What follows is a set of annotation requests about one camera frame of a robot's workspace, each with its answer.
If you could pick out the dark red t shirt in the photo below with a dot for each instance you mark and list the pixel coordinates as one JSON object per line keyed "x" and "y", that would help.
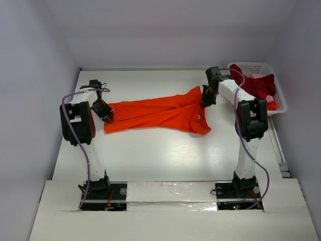
{"x": 257, "y": 87}

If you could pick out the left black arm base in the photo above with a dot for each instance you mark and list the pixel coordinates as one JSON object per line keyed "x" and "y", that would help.
{"x": 115, "y": 200}

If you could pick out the orange t shirt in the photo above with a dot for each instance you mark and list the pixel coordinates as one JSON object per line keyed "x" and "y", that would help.
{"x": 181, "y": 112}

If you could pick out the white plastic basket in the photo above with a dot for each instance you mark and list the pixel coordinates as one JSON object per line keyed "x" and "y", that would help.
{"x": 257, "y": 70}

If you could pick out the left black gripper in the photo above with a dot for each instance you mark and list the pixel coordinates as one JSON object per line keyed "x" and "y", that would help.
{"x": 106, "y": 113}

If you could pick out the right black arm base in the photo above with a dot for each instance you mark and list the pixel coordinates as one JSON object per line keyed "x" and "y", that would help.
{"x": 228, "y": 199}

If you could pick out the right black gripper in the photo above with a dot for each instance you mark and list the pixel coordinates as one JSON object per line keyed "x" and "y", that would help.
{"x": 207, "y": 98}

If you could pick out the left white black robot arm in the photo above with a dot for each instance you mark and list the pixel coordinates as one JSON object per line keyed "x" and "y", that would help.
{"x": 78, "y": 128}

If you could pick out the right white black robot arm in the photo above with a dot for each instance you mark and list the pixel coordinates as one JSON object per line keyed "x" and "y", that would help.
{"x": 251, "y": 122}

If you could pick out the small orange cloth in basket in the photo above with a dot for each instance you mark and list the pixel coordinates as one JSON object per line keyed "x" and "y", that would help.
{"x": 272, "y": 106}

